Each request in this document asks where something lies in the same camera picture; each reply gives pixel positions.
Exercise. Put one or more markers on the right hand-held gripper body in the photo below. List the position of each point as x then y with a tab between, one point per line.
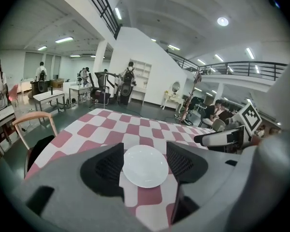
250	116

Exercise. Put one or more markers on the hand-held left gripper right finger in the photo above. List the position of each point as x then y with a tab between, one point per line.
186	163

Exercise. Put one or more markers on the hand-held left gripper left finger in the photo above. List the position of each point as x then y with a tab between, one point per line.
104	168

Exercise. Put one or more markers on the white plate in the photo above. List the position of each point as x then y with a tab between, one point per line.
145	165

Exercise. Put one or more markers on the pink white checkered tablecloth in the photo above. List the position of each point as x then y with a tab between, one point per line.
106	136

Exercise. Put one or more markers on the grey dining chair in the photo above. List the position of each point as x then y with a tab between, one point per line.
218	124

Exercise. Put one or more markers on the black white patterned object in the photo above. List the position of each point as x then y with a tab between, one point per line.
187	121

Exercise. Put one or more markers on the black balcony railing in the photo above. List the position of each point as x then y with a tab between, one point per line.
232	69
104	6

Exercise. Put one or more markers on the black swivel office chair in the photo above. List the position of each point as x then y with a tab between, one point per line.
197	105

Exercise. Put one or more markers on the reddish wooden coat rack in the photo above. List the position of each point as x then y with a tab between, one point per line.
188	98

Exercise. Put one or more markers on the white dressing table with mirror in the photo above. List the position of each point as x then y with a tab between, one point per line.
174	93

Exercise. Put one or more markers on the black chrome office chair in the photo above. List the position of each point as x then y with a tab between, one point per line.
99	93

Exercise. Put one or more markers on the white table with faucet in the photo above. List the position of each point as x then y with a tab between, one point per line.
79	91

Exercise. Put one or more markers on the light wooden armchair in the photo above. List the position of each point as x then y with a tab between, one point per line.
33	117

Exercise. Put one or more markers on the black white robot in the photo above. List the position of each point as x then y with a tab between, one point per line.
111	81

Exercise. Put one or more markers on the white shelving desk unit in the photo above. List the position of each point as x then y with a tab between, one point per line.
141	81

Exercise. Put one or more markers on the cardboard box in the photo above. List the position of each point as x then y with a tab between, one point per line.
56	83

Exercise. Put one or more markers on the round ceiling light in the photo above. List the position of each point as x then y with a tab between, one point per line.
222	21

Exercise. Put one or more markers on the dark wooden cabinet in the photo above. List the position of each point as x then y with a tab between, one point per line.
39	87

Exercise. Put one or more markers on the white red work table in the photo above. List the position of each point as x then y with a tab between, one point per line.
0	120

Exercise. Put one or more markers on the ceiling tube light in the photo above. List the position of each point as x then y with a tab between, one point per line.
118	13
64	40

